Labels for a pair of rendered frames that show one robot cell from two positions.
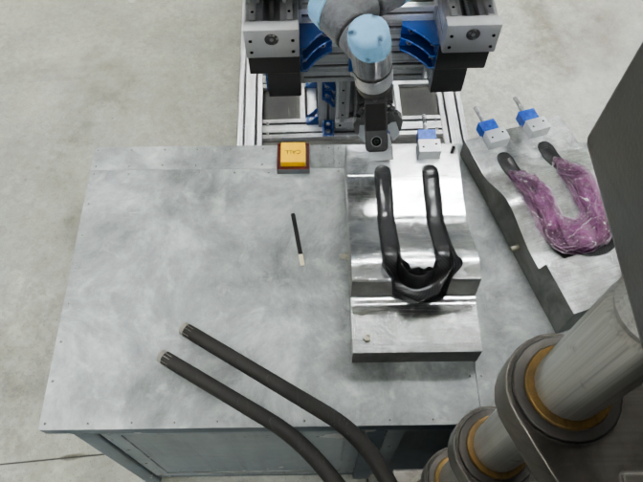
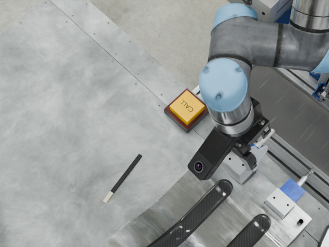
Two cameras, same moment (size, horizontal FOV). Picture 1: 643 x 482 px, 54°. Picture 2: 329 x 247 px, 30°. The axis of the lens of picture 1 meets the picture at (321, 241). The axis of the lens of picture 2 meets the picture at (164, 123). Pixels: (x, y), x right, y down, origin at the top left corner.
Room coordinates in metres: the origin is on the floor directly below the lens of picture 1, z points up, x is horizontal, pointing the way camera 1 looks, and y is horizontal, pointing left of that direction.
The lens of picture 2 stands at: (0.51, -0.36, 2.15)
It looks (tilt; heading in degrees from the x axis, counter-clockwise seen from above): 67 degrees down; 50
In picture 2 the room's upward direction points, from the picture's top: 5 degrees counter-clockwise
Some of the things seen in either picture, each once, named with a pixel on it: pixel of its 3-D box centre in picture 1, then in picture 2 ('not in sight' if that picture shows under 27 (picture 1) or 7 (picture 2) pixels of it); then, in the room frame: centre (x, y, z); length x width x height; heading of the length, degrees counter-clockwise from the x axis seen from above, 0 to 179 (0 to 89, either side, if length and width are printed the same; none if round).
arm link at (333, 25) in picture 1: (343, 13); (242, 40); (0.97, -0.04, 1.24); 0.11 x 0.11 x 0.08; 37
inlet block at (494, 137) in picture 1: (486, 126); not in sight; (1.01, -0.40, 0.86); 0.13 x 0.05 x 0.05; 18
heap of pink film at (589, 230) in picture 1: (565, 199); not in sight; (0.77, -0.54, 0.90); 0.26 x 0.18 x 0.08; 18
